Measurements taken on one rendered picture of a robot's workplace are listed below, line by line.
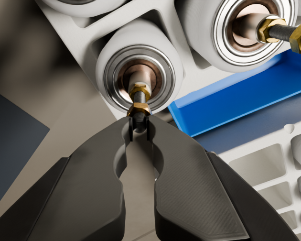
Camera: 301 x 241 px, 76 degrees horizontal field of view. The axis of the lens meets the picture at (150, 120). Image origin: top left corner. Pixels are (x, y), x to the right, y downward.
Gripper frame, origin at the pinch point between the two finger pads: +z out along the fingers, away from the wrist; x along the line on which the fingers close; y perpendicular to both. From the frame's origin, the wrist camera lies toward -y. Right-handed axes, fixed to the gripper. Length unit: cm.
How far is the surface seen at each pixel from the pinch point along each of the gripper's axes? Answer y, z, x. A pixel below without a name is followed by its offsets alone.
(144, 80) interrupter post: -0.2, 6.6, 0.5
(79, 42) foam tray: -1.9, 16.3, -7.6
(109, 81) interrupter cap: 0.7, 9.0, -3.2
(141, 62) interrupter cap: -1.2, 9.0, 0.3
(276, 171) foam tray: 25.1, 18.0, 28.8
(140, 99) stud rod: 0.4, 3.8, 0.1
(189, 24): -4.1, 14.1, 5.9
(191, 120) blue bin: 17.1, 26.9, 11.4
